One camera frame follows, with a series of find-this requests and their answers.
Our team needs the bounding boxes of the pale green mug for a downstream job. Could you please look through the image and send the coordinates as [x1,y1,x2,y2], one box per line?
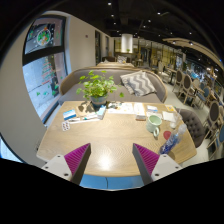
[145,114,163,138]

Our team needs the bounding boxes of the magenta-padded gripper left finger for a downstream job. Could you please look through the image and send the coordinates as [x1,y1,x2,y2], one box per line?
[41,142,92,186]

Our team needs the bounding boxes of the group of ceiling spotlights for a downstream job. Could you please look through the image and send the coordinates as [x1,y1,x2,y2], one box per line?
[106,1,194,46]

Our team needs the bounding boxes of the dark grey tufted chair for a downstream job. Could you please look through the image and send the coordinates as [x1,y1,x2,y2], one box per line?
[178,108,207,149]

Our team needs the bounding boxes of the grey curved sofa bench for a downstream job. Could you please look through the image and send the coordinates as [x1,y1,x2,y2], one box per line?
[58,61,169,106]

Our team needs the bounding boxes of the small wooden stand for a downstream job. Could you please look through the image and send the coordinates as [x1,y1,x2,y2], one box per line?
[76,103,88,116]

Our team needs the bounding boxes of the white round column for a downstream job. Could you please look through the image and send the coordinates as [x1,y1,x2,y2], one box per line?
[120,33,134,54]

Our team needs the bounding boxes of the blue upholstered seat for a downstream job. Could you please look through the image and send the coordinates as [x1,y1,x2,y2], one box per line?
[79,173,144,191]

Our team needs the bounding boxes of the small blue white box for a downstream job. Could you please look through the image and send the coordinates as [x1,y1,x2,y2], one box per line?
[146,105,159,113]

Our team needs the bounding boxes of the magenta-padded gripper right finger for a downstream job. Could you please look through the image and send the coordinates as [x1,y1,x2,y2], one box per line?
[132,143,184,186]

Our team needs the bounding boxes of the small blue pack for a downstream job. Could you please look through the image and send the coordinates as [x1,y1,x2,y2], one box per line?
[62,109,78,121]

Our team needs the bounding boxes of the window with festive stickers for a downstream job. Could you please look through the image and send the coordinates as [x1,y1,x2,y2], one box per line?
[21,14,69,124]

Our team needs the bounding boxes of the pill blister pack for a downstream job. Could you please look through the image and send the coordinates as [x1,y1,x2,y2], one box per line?
[61,120,72,132]

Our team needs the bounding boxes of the teal white tissue box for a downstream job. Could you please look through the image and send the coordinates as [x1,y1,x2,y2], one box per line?
[96,104,108,120]

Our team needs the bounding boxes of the white printed menu booklet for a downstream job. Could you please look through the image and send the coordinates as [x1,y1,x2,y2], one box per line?
[107,101,135,115]

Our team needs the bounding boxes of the grey white chevron cushion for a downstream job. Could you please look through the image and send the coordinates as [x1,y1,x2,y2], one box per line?
[119,70,158,98]

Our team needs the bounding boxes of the group of dining chairs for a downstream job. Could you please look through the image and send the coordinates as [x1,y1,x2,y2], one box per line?
[151,59,224,161]

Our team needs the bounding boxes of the green potted plant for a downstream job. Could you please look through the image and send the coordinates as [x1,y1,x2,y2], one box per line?
[75,69,125,108]

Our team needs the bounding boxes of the clear blue-labelled water bottle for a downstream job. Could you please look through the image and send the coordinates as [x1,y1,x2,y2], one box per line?
[159,123,188,156]

